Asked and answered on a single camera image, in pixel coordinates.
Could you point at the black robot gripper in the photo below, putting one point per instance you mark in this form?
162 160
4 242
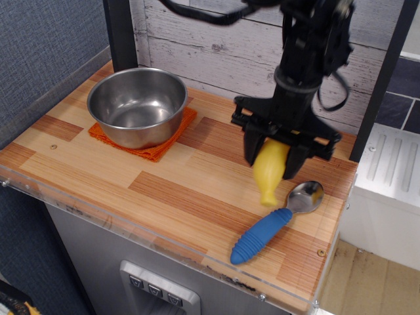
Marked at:
286 117

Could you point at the yellow plastic banana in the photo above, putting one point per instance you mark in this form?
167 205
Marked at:
269 169

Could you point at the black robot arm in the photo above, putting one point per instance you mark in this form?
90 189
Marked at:
315 45

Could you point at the white ribbed side cabinet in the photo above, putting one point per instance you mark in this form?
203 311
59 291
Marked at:
382 213

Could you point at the stainless steel bowl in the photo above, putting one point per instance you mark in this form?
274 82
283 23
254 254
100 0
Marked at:
138 108

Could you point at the silver cabinet button panel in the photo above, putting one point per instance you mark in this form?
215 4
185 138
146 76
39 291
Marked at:
157 290

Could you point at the clear acrylic table edge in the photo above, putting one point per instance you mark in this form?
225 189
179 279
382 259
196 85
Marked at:
170 237

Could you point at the yellow object bottom left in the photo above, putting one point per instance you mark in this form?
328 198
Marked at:
12 306

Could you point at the blue handled metal spoon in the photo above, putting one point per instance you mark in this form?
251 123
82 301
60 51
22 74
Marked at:
304 198

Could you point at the black right frame post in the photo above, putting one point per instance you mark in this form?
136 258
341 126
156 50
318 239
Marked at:
397 41

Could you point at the black frame post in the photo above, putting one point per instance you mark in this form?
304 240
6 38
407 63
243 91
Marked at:
397 41
120 34

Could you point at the black left frame post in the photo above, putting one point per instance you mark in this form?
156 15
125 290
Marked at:
120 34

